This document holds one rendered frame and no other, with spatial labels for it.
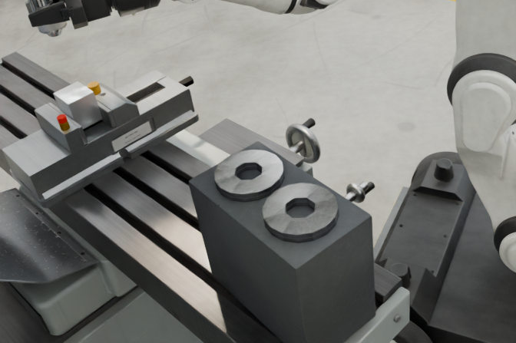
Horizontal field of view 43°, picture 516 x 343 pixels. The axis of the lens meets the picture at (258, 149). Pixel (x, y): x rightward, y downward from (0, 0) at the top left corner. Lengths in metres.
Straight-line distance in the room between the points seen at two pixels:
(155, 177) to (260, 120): 1.76
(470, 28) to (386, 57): 2.19
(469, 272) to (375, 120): 1.49
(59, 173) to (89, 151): 0.06
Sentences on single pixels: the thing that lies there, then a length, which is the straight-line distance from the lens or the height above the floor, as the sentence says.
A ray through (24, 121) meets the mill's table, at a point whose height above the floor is 0.93.
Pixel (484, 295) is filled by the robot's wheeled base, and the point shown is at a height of 0.57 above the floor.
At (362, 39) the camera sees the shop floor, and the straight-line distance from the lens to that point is 3.48.
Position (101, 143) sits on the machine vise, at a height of 0.99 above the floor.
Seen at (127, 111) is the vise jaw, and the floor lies 1.02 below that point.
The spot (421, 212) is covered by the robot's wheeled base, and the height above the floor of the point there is 0.59.
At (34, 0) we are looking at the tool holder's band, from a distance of 1.12.
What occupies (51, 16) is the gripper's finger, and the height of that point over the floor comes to 1.24.
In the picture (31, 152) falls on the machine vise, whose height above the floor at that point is 1.00.
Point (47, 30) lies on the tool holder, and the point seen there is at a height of 1.21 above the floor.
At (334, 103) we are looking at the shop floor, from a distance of 2.98.
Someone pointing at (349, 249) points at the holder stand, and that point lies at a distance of 0.78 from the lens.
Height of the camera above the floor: 1.65
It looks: 37 degrees down
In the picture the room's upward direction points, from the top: 9 degrees counter-clockwise
